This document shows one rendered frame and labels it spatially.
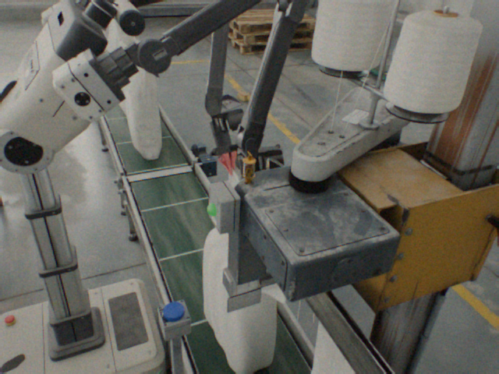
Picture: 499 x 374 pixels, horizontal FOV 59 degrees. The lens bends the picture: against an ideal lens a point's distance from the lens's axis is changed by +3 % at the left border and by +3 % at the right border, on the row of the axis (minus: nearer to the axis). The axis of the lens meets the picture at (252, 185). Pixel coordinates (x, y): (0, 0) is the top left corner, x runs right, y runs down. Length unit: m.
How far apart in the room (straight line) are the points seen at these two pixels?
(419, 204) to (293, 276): 0.33
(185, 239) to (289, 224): 1.47
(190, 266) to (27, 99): 1.14
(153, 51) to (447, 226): 0.78
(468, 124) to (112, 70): 0.81
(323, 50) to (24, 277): 2.22
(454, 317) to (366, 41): 1.95
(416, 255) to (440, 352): 1.48
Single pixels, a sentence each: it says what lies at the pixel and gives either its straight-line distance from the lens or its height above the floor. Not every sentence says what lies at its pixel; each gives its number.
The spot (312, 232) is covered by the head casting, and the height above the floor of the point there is 1.34.
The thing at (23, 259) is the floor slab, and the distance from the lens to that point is 2.94.
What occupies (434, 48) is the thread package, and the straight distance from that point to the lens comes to 0.84.
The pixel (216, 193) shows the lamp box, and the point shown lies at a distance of 0.90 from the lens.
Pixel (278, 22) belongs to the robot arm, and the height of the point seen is 1.59.
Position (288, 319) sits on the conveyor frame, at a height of 0.40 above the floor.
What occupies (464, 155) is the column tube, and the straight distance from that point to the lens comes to 1.08.
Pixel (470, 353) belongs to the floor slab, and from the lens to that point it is 2.58.
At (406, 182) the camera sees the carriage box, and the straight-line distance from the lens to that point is 1.03.
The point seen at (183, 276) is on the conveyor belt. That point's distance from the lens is 2.06.
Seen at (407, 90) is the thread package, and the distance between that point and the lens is 0.86.
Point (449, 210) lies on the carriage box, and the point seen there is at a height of 1.30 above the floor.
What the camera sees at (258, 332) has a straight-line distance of 1.52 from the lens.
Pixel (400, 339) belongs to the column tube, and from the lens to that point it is 1.46.
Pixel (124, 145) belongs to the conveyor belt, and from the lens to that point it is 3.16.
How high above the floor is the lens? 1.84
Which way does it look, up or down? 33 degrees down
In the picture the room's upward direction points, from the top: 3 degrees clockwise
